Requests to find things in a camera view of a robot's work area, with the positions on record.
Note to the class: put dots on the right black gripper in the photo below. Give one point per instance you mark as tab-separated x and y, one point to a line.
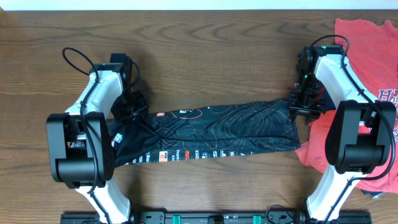
295	108

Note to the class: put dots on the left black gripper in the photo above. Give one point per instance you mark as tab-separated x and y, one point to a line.
143	106

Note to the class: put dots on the black patterned sports jersey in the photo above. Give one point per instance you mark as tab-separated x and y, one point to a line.
208	132

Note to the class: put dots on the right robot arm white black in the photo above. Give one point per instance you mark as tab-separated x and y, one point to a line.
359	139

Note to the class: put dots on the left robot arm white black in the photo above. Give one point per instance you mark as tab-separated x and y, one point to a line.
80	149

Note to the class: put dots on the navy blue garment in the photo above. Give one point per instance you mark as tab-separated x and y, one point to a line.
314	52

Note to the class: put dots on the red printed t-shirt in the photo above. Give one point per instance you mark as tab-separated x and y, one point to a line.
373	57

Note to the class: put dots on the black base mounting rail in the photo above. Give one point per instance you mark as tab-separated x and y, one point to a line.
271	216

